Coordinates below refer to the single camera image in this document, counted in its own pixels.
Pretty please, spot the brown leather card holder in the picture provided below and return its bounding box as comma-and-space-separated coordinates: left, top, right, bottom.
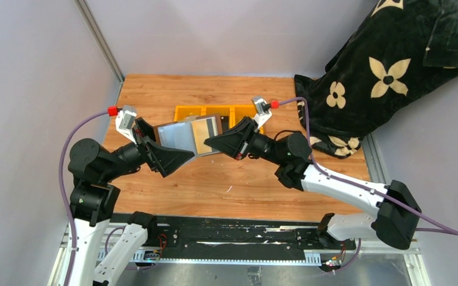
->
154, 114, 223, 157

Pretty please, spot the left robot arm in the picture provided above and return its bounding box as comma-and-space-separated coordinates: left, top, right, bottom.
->
64, 118, 195, 285

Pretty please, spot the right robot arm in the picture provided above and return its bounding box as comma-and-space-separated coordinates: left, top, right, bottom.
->
205, 117, 422, 250

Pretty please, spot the yellow compartment tray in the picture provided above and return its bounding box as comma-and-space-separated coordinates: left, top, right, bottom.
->
174, 104, 256, 132

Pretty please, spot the black floral blanket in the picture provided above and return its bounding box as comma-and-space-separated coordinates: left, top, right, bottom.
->
293, 1, 458, 158

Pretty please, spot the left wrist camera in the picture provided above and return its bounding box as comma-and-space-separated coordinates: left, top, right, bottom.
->
115, 105, 137, 144

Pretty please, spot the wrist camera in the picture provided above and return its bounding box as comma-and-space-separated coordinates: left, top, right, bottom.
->
252, 96, 272, 130
115, 105, 137, 144

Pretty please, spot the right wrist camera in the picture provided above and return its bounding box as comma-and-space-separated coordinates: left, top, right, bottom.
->
252, 96, 272, 130

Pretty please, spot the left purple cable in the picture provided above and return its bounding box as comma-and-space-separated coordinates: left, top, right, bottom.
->
58, 105, 118, 286

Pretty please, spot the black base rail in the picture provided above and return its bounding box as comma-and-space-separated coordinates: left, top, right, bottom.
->
129, 216, 357, 266

